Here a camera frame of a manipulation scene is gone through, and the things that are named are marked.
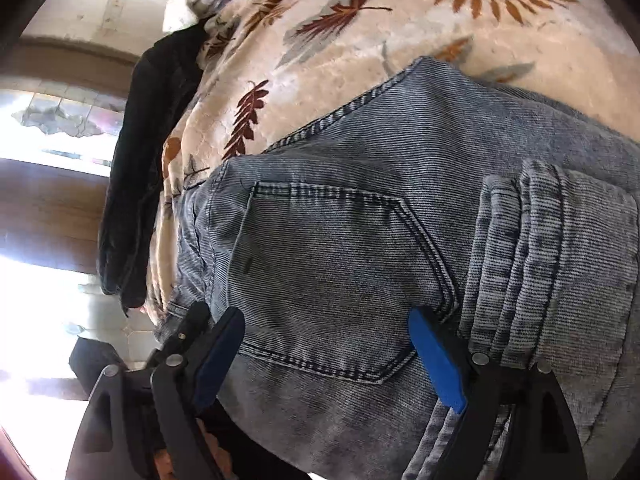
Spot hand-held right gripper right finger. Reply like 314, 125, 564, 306
407, 307, 586, 480

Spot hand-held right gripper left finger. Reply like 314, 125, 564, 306
65, 306, 247, 480

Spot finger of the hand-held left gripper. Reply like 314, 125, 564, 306
145, 301, 212, 372

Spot blue denim pants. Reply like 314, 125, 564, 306
152, 56, 640, 480

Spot dark bag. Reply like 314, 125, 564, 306
69, 337, 132, 388

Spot large black garment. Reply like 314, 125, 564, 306
96, 19, 213, 311

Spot stained glass window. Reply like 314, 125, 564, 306
10, 89, 128, 167

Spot leaf print blanket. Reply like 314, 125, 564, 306
142, 0, 640, 321

